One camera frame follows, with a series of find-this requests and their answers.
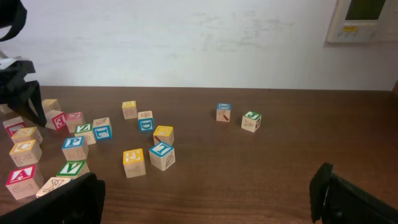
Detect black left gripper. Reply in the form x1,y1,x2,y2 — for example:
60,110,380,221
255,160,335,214
1,51,47,127

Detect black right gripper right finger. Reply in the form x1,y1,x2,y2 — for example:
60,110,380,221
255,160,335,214
309,162,397,224

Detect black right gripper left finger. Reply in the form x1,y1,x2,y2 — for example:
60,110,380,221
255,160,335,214
1,172,106,224

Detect yellow plain wooden block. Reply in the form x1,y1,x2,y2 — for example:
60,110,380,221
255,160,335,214
42,99,62,113

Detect yellow S wooden block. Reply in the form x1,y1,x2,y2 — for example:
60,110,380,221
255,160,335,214
11,127,43,144

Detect green L far wooden block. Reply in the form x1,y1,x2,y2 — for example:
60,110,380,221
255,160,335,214
0,104,12,114

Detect red I wooden block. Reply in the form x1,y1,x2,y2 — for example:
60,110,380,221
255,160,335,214
2,116,26,137

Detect red E wooden block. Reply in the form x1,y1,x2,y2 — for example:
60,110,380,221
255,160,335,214
45,110,66,130

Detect green V wooden block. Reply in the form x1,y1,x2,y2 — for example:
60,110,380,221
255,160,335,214
57,160,90,179

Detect plain drawing wooden block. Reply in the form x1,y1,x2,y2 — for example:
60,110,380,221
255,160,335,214
35,177,72,198

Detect red O wooden block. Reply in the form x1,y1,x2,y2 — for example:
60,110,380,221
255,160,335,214
66,111,86,133

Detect yellow C wooden block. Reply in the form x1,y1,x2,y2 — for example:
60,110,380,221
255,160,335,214
9,139,42,167

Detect blue P wooden block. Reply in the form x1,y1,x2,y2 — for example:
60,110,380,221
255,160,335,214
62,136,89,161

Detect green Z wooden block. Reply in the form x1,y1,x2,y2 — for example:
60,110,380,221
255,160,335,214
75,123,96,145

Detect red A wooden block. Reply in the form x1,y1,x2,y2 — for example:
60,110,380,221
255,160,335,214
6,164,44,200

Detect yellow E wooden block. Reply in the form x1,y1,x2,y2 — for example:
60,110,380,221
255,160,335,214
123,148,146,178

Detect blue L feather wooden block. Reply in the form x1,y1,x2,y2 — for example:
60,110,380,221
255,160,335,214
93,118,113,141

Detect blue I leaf wooden block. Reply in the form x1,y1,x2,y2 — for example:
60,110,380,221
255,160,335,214
149,142,175,171

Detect blue D wooden block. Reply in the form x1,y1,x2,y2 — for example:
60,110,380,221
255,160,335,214
137,111,155,133

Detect yellow top wooden block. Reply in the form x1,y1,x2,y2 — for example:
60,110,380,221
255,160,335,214
153,126,174,145

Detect green J wooden block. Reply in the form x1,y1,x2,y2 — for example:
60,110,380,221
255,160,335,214
241,111,262,133

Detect blue X wooden block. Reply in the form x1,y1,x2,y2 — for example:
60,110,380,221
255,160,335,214
216,103,231,122

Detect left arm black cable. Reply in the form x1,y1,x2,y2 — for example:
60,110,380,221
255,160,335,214
0,0,28,42

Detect beige wall control panel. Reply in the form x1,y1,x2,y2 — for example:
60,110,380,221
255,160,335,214
326,0,397,44

